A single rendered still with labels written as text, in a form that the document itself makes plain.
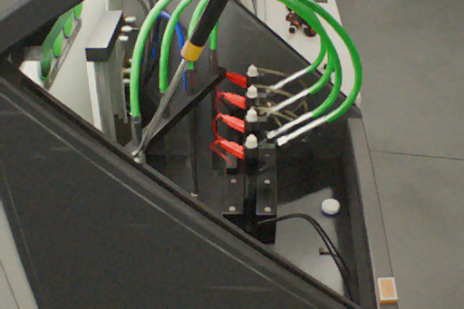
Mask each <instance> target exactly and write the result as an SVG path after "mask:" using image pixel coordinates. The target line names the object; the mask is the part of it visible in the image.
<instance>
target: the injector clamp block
mask: <svg viewBox="0 0 464 309"><path fill-rule="evenodd" d="M232 109H233V110H240V120H242V121H244V118H245V109H238V108H232ZM275 129H276V120H275V118H268V121H267V122H262V123H260V124H259V139H263V138H264V137H265V136H266V135H267V133H268V132H270V131H272V130H275ZM243 143H244V132H242V131H239V139H238V145H240V146H241V147H243ZM265 162H268V163H269V164H270V166H271V169H270V170H268V171H266V172H264V173H263V174H261V175H259V176H257V177H256V188H255V216H254V227H256V240H257V241H258V242H259V243H262V244H274V243H275V241H276V226H277V222H270V223H268V224H266V225H264V223H262V224H259V225H258V224H257V223H259V222H261V221H264V220H269V219H272V218H276V217H277V192H276V151H275V150H260V151H259V165H262V164H264V163H265ZM245 179H246V177H244V174H243V160H242V159H241V158H238V159H237V173H226V167H225V179H224V192H223V204H222V217H223V218H225V219H226V220H228V221H229V222H230V223H231V224H232V225H235V226H237V227H239V228H240V229H241V230H242V231H243V226H244V225H245V200H246V189H245Z"/></svg>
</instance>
